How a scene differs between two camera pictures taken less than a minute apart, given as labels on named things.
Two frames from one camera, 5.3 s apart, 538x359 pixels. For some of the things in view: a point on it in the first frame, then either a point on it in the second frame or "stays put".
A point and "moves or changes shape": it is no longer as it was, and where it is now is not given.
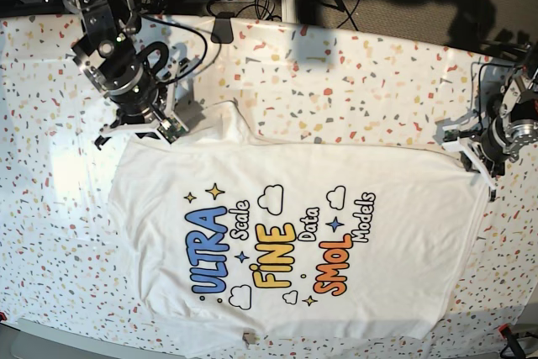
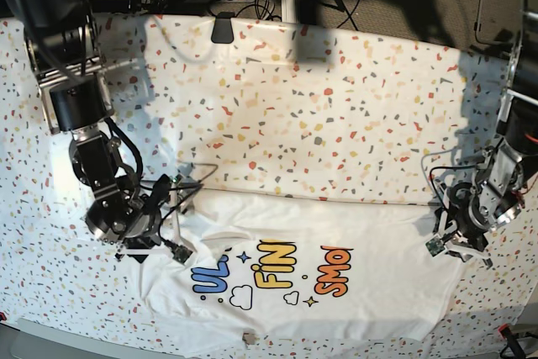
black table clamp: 222,31 stays put
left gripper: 137,92 → 134,224
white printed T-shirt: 261,237 moves or changes shape
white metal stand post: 288,3 stays put
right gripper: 492,140 → 456,212
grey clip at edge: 249,338 stays put
